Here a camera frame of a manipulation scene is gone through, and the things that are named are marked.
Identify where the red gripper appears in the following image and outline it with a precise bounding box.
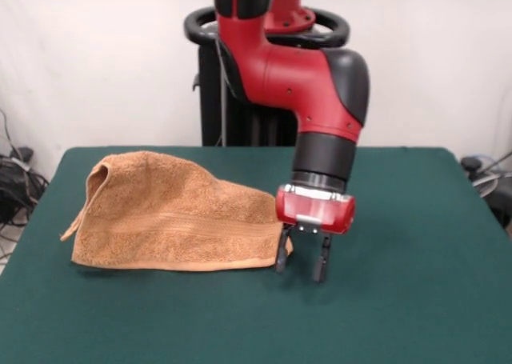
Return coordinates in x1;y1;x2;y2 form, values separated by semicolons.
274;183;357;284

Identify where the tan terry towel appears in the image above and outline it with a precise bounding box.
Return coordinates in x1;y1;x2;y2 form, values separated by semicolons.
59;150;295;273

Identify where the dark green table cloth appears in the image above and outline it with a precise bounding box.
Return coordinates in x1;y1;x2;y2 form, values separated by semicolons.
0;146;512;364

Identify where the grey round stand foot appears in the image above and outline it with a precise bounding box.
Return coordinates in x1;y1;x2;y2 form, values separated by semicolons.
471;170;500;198

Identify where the black power brick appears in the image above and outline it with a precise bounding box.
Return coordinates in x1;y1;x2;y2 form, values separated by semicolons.
10;146;35;162

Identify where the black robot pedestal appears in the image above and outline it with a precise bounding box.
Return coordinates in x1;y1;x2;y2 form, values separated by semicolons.
183;6;351;147

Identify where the black cable bundle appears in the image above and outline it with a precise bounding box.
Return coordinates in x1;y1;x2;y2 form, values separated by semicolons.
0;107;51;237

